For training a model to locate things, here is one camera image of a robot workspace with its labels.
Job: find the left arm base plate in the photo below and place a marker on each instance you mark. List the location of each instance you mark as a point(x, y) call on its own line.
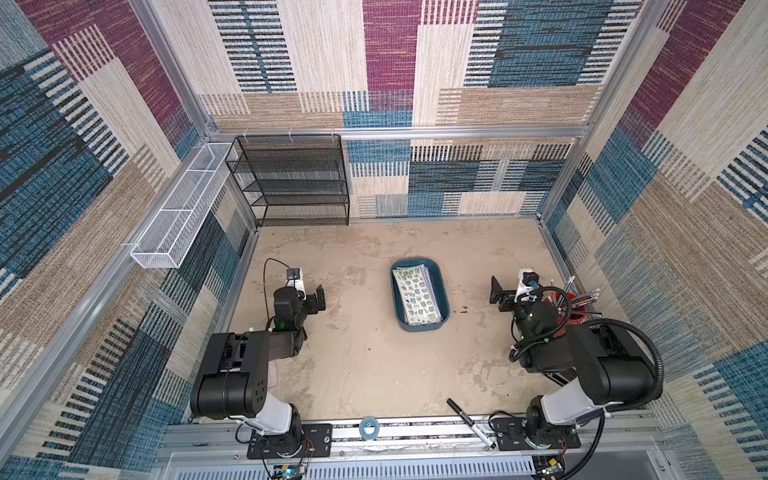
point(296, 444)

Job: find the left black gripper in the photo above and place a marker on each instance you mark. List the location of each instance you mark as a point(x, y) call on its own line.
point(314, 300)

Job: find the teal plastic storage box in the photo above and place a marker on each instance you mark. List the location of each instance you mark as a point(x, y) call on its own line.
point(439, 289)

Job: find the white wire mesh basket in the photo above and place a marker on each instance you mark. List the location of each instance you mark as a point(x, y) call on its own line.
point(171, 232)

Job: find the black wire mesh shelf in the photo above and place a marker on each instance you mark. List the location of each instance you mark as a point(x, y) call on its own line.
point(292, 180)

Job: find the white cable duct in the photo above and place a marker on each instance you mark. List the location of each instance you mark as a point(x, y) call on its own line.
point(432, 468)

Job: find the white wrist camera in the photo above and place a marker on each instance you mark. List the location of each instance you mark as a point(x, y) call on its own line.
point(295, 279)
point(528, 283)

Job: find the blue tape roll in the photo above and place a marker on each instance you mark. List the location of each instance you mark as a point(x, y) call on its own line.
point(369, 428)

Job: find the pink calculator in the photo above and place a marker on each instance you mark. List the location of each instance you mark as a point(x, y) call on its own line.
point(272, 375)

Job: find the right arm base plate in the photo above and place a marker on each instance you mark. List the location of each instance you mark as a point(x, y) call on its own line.
point(513, 434)

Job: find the black marker pen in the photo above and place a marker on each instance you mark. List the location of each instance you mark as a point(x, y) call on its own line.
point(471, 424)

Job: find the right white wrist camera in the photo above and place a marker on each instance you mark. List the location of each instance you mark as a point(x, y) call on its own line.
point(528, 283)

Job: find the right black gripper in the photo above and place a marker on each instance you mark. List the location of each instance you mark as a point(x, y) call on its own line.
point(503, 293)

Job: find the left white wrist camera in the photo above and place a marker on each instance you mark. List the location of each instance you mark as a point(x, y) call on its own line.
point(295, 279)

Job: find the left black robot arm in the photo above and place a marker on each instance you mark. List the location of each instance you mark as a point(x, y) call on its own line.
point(233, 382)

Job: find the green sticker sheet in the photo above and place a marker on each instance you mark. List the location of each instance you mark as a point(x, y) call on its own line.
point(417, 295)

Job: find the red pencil cup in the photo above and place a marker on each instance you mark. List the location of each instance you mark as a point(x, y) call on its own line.
point(581, 303)

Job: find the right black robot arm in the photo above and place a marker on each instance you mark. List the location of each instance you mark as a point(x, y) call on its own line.
point(600, 366)

